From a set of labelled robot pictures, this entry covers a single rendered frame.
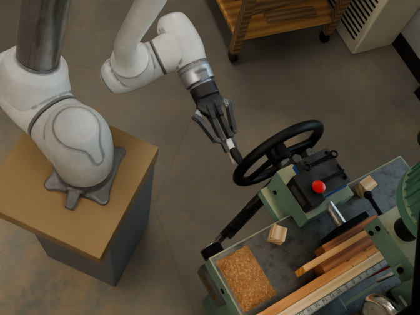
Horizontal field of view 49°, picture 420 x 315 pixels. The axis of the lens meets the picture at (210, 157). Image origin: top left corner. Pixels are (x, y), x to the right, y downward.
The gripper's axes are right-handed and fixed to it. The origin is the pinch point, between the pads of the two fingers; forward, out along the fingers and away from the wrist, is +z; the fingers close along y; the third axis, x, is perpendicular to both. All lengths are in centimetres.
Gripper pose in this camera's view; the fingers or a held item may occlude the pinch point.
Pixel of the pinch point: (232, 150)
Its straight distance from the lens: 128.9
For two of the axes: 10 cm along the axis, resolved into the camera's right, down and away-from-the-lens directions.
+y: 8.5, -3.9, 3.4
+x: -3.1, 1.5, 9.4
